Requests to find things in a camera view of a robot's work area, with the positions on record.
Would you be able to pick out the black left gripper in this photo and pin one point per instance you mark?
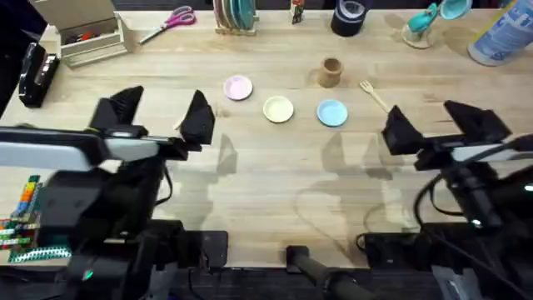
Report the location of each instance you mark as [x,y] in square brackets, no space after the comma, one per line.
[183,148]

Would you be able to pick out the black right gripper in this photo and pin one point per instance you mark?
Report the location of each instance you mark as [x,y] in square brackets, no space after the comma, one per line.
[437,156]

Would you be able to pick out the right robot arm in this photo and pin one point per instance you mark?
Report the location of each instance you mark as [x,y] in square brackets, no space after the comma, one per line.
[474,200]

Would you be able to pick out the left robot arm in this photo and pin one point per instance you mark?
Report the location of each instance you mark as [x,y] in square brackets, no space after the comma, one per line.
[104,216]

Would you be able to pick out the left wrist flat plate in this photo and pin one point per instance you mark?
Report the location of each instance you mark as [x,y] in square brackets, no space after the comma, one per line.
[133,149]

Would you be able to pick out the wrist flat plate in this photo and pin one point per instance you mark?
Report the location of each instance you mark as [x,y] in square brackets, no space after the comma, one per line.
[133,149]
[483,153]

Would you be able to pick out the right wrist flat plate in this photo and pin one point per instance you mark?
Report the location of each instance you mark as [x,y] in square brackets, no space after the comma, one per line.
[483,153]

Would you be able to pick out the pink plate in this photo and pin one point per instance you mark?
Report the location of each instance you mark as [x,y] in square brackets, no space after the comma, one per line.
[237,87]

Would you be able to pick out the blue plate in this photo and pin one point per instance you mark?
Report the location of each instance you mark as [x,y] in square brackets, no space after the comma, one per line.
[332,113]

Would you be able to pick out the wooden plate rack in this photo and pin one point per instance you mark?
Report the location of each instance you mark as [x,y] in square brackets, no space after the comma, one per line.
[235,30]

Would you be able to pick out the beige plate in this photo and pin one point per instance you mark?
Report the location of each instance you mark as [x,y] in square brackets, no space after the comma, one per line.
[220,12]

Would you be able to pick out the cream plate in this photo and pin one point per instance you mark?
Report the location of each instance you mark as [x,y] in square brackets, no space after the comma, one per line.
[278,109]

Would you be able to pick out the teal plate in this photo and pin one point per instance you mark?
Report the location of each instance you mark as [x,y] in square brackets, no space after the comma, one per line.
[243,12]

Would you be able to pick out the wooden fork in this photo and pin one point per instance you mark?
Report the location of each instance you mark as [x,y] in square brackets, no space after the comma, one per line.
[374,96]

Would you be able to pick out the wooden cup stand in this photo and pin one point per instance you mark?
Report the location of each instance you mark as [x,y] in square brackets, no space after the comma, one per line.
[417,39]

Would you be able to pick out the open cardboard box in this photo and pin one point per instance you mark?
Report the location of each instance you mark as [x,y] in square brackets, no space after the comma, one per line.
[89,35]

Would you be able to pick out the teal cup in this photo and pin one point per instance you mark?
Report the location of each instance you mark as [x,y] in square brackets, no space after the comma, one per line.
[421,21]
[455,7]

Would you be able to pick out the blue and white canister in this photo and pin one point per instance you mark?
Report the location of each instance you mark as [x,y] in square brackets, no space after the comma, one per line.
[504,35]

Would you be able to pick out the wooden cup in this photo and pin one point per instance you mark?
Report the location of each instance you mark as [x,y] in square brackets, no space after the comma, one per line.
[330,73]

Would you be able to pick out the black tape dispenser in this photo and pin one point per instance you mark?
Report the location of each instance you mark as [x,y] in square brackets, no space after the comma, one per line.
[35,77]

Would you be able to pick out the black tape roll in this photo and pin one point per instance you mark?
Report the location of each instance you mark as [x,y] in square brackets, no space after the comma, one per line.
[349,18]

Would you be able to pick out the toy blocks on green board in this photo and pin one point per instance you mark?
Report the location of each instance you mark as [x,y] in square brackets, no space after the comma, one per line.
[25,225]

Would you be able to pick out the black clamp post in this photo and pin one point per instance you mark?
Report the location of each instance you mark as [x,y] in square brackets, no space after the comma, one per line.
[316,268]

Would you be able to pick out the black rail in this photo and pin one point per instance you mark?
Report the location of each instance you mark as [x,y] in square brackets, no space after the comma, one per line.
[258,285]

